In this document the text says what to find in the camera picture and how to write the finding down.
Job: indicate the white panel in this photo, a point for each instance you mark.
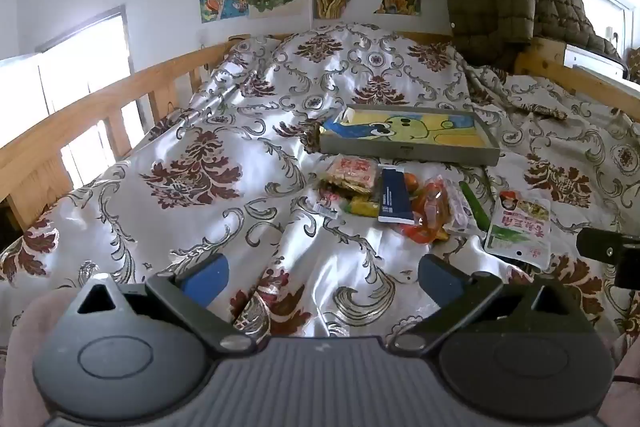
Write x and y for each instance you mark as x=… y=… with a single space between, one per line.
x=592 y=63

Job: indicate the dark blue box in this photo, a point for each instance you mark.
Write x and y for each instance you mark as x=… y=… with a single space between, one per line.
x=392 y=202

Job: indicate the grey cartoon print tray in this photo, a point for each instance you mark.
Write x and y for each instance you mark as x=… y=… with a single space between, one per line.
x=400 y=154

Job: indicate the yellow snack packet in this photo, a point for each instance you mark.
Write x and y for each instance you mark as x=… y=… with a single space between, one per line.
x=365 y=207

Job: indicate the orange fruit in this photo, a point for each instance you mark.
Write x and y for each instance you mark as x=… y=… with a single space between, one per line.
x=411 y=183

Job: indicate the window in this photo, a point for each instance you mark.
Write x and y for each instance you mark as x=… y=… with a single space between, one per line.
x=85 y=52

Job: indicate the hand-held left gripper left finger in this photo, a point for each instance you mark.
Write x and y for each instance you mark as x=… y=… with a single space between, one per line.
x=205 y=277

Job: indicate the red white cracker packet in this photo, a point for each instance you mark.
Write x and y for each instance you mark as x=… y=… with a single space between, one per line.
x=350 y=172

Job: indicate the pale pink fabric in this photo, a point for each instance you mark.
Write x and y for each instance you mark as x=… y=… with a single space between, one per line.
x=20 y=347

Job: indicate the small clear snack packet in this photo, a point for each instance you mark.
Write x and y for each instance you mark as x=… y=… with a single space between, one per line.
x=327 y=203

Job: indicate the orange clear snack packet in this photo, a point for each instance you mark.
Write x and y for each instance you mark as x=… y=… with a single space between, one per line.
x=427 y=212

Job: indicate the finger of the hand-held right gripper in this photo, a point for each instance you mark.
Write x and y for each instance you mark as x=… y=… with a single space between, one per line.
x=600 y=247

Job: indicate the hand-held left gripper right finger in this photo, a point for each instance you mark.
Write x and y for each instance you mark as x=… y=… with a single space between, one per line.
x=440 y=279

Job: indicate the green cucumber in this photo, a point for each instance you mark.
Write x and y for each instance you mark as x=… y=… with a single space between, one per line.
x=475 y=204

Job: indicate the floral patterned satin blanket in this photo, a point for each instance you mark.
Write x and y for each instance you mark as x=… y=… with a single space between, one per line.
x=150 y=217

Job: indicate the white green pouch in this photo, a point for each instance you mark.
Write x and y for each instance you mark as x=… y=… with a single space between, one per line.
x=520 y=232

